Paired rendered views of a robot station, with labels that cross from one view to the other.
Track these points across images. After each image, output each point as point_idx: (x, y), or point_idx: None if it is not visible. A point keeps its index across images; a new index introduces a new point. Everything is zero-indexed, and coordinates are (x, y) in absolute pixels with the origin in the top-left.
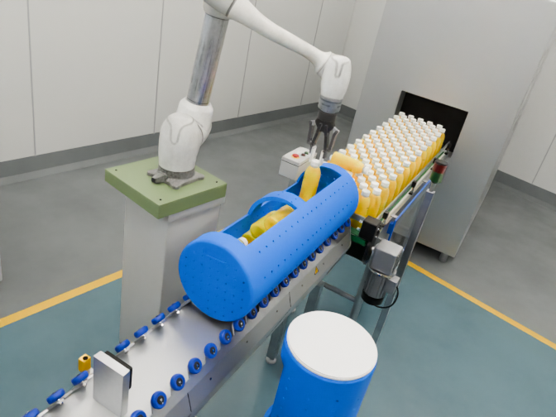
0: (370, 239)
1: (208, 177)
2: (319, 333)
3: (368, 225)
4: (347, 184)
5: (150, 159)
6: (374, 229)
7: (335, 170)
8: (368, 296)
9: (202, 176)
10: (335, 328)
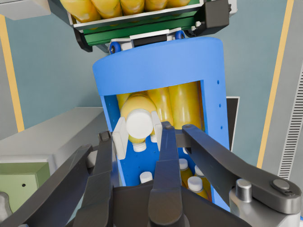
0: (213, 33)
1: (5, 185)
2: None
3: (215, 28)
4: (219, 79)
5: None
6: (223, 27)
7: (183, 79)
8: (194, 35)
9: (3, 201)
10: None
